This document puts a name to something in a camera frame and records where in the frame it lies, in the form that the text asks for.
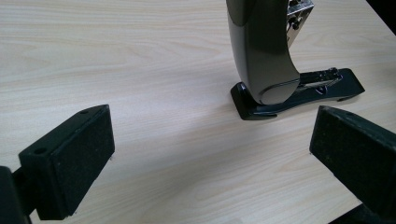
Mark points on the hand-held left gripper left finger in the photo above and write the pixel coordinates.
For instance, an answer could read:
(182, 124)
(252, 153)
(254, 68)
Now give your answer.
(71, 168)

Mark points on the large black stapler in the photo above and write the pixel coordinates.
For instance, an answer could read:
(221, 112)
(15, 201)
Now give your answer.
(261, 46)

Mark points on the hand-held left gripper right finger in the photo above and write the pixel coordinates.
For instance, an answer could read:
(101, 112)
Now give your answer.
(358, 161)

